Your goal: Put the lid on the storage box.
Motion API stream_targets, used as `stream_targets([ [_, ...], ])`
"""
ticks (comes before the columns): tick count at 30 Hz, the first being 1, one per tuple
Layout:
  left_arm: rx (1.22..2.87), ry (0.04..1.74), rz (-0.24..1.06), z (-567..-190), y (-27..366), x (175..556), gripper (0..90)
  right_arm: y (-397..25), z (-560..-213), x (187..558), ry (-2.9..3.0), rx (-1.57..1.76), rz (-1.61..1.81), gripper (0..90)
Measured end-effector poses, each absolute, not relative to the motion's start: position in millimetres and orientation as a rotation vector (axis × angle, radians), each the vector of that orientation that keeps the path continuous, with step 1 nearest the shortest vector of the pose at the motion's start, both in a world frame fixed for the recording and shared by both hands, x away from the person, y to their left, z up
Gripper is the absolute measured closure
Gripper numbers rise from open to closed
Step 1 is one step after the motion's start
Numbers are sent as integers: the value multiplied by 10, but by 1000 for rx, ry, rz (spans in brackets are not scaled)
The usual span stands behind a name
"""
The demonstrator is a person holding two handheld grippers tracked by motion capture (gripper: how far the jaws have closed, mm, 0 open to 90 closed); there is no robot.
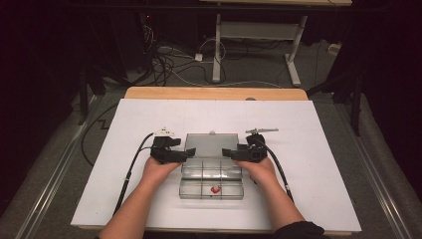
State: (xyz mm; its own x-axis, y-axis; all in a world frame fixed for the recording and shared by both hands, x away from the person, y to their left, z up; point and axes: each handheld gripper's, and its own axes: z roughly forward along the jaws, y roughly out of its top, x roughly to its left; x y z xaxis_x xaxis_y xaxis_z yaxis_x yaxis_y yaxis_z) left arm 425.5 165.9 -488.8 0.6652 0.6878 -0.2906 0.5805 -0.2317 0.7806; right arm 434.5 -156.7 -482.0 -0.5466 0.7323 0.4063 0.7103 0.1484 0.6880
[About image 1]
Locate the beige power socket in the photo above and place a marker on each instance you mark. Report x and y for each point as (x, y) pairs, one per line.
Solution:
(334, 48)

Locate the person's left hand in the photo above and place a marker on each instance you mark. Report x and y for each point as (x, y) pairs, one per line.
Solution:
(157, 172)

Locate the metal floor rail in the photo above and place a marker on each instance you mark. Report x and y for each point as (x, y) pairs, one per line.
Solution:
(56, 166)
(375, 172)

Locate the white metal desk frame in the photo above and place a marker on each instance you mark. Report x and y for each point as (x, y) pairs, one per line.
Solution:
(217, 49)

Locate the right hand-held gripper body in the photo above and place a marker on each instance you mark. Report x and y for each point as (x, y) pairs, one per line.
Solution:
(253, 149)

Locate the white table board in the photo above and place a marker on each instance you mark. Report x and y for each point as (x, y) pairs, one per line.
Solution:
(212, 113)

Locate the small red white object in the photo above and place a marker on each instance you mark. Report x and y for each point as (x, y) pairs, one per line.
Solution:
(215, 190)

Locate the transparent grey compartment box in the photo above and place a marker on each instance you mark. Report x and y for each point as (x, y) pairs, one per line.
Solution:
(212, 172)

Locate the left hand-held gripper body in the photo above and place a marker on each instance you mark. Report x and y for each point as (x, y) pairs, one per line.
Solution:
(164, 147)

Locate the grey table hole cover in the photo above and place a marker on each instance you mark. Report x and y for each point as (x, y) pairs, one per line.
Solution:
(250, 98)

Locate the black sleeve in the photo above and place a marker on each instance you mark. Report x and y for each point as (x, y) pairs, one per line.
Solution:
(298, 231)

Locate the black stand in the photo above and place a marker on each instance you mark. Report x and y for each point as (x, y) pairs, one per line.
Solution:
(355, 96)
(87, 89)

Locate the white power adapter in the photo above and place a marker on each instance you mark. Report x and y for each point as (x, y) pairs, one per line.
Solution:
(198, 57)

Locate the person's right hand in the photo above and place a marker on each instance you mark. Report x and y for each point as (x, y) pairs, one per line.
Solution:
(257, 172)

